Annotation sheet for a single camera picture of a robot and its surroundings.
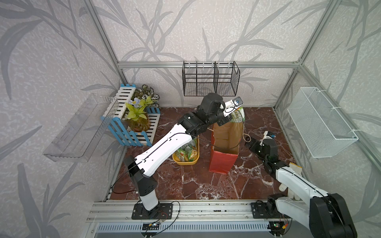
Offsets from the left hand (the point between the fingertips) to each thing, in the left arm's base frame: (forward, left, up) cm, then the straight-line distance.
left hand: (230, 106), depth 67 cm
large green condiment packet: (-1, -5, -5) cm, 7 cm away
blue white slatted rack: (+2, +59, -12) cm, 61 cm away
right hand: (0, -18, -27) cm, 32 cm away
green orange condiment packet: (-7, +20, -32) cm, 38 cm away
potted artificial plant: (+12, +51, -18) cm, 56 cm away
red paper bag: (+2, -4, -41) cm, 41 cm away
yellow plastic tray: (-10, +27, -35) cm, 46 cm away
